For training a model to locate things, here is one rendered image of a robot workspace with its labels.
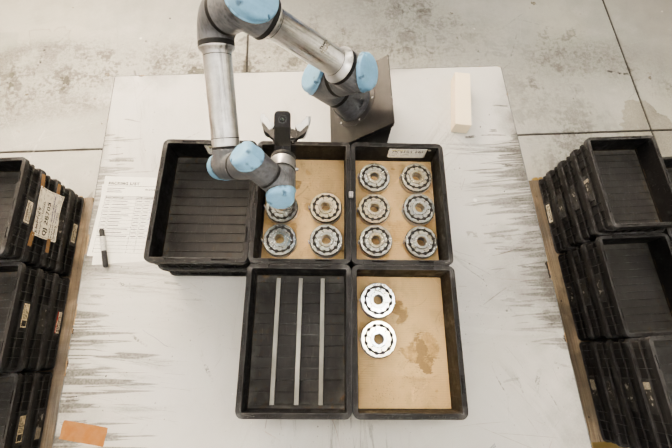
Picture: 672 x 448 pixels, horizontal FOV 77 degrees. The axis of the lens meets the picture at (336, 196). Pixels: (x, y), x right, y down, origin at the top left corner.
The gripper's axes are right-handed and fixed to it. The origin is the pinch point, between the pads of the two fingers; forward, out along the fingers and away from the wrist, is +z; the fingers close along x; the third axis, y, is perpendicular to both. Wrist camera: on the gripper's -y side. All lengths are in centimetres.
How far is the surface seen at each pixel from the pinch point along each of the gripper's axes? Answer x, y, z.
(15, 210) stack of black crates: -102, 54, 2
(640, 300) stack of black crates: 149, 64, -27
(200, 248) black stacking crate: -25, 33, -29
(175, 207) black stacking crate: -34.8, 28.6, -15.8
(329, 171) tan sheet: 15.2, 19.5, -4.9
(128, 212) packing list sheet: -55, 41, -8
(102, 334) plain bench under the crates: -56, 56, -47
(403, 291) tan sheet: 38, 32, -43
